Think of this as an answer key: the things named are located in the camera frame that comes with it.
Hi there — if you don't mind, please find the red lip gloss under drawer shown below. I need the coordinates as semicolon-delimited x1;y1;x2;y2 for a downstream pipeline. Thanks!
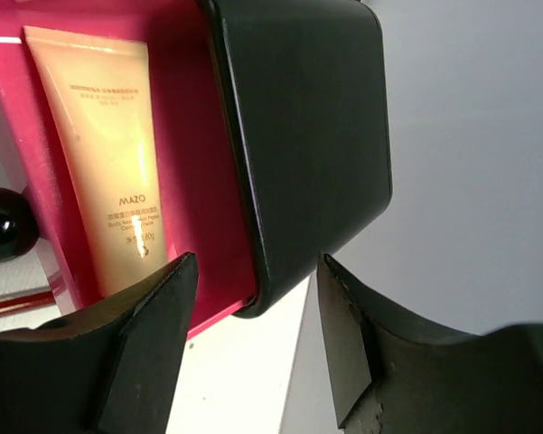
0;291;55;317

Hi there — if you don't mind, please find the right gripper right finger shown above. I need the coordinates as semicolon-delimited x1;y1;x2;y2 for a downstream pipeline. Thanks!
317;254;543;433

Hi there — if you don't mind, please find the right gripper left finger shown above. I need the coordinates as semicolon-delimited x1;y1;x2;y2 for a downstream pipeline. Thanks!
0;253;198;433

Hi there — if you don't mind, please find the black pink drawer organizer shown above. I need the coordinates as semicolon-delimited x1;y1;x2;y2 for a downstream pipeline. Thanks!
200;1;393;318

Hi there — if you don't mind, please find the beige cream tube gold cap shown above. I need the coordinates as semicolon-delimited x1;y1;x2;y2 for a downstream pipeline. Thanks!
23;26;168;296

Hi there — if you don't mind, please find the pink drawer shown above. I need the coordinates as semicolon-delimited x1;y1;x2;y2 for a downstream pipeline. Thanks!
0;1;257;335

